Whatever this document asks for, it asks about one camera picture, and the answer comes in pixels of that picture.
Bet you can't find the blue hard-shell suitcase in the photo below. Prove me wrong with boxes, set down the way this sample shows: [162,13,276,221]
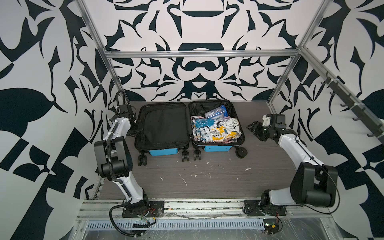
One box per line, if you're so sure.
[135,100,248,166]

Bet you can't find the white blue yellow patterned shirt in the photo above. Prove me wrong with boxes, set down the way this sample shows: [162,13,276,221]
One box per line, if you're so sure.
[191,116,243,143]

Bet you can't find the clear cup with blue lid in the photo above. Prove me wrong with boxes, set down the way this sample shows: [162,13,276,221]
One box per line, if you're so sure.
[205,105,229,120]

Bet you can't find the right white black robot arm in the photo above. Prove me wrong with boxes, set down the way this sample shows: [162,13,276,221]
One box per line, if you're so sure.
[247,114,341,212]

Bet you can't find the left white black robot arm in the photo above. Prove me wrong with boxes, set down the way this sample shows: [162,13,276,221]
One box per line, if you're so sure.
[94,91,156,238]

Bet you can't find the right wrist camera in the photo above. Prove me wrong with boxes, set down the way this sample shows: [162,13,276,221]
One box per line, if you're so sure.
[262,115,271,128]

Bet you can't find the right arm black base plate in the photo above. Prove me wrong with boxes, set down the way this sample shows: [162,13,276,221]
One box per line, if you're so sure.
[243,200,287,217]

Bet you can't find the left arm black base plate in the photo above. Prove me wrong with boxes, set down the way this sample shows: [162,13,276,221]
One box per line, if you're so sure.
[122,201,165,218]

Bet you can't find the aluminium frame rails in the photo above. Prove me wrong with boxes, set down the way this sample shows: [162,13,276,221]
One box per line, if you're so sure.
[73,0,384,193]

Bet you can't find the black wall hook rack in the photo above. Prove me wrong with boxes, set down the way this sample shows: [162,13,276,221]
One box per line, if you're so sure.
[320,72,384,145]

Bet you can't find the white slotted cable duct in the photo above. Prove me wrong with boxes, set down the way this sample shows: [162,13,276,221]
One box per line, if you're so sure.
[86,218,266,231]

